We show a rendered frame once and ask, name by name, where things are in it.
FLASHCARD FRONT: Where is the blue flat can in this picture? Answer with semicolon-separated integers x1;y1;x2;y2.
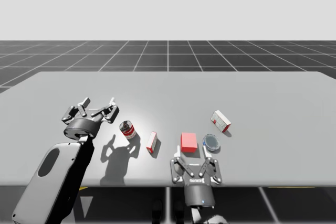
202;133;221;153

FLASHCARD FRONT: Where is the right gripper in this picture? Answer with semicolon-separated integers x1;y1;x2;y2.
170;145;224;208

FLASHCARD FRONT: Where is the red and white carton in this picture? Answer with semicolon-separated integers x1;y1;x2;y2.
211;110;232;133
146;131;159;154

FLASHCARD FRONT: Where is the pink cube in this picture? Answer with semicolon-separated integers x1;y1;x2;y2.
180;132;198;153

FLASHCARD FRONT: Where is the red and white can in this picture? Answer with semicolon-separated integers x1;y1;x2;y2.
119;120;137;140

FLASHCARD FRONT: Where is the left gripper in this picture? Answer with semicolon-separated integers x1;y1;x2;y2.
61;97;120;141

